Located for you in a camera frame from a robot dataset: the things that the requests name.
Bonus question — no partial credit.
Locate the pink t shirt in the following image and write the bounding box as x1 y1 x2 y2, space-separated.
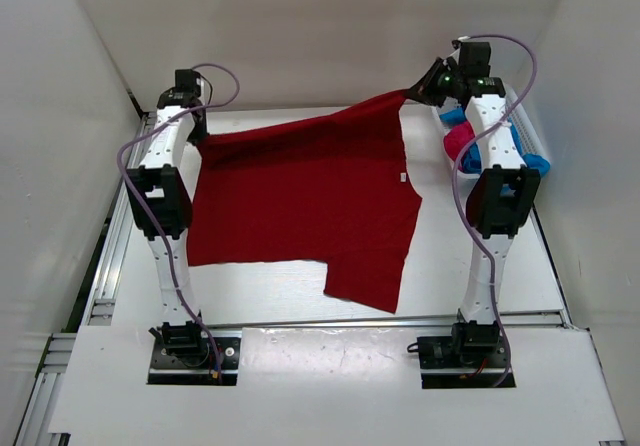
443 121 475 161

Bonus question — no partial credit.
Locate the dark red t shirt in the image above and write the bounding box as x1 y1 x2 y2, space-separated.
187 90 421 313

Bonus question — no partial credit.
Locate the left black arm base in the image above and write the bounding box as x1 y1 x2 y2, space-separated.
147 328 242 386

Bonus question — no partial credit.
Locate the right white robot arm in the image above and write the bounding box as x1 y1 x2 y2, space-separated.
405 35 541 366

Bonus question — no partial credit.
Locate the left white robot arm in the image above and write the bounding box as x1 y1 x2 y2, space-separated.
126 69 213 369

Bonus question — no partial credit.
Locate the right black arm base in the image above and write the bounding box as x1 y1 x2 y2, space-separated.
406 321 516 390

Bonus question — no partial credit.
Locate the blue t shirt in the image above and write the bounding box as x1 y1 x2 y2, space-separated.
439 108 550 177

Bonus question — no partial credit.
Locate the white plastic basket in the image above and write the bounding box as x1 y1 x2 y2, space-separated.
437 106 550 180

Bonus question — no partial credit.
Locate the aluminium frame rail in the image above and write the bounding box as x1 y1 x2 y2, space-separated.
1 108 140 445

